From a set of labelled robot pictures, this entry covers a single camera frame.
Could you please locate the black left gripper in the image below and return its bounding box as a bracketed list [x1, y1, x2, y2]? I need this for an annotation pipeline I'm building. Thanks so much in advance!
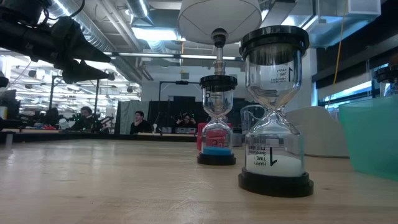
[37, 17, 116, 84]

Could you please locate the red block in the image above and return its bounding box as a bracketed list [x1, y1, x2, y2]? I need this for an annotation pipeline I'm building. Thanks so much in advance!
[196, 122, 233, 156]

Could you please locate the light blue sand hourglass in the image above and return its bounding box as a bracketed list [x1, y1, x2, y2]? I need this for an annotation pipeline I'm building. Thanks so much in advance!
[197, 74, 238, 166]

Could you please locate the white sand hourglass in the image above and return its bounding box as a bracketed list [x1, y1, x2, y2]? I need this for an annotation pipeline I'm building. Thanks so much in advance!
[238, 25, 315, 198]

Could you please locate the person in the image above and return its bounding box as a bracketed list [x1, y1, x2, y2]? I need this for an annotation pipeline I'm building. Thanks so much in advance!
[43, 107, 62, 127]
[68, 106, 94, 131]
[175, 113, 198, 128]
[129, 110, 154, 135]

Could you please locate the gray curtain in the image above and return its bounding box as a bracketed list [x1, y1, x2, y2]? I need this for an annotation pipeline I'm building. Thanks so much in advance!
[114, 99, 150, 135]

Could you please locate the long ceiling light bar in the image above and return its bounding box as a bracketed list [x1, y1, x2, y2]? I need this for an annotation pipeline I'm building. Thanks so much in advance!
[104, 51, 243, 62]

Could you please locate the black partition screen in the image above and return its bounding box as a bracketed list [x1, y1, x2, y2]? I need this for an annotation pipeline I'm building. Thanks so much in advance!
[147, 95, 203, 131]

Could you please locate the light gray plastic bin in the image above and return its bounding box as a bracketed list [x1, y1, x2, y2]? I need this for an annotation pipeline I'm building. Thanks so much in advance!
[285, 105, 351, 159]

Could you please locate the white roller blind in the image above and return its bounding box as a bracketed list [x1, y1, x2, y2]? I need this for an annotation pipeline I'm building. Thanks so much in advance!
[317, 70, 373, 101]

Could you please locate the white ceiling air unit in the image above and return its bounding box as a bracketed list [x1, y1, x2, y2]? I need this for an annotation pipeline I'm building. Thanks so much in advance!
[306, 0, 382, 49]

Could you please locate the teal translucent plastic bin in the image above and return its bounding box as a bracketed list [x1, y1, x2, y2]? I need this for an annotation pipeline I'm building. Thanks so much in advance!
[338, 94, 398, 182]

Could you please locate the black aluminium table frame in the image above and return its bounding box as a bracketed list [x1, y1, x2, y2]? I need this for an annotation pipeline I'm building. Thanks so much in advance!
[0, 130, 198, 144]

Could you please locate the black metal stand frame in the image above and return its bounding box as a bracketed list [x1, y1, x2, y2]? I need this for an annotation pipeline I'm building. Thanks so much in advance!
[158, 80, 201, 102]

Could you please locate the yellow hanging cable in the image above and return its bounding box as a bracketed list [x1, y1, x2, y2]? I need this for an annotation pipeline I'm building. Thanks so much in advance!
[332, 0, 348, 88]

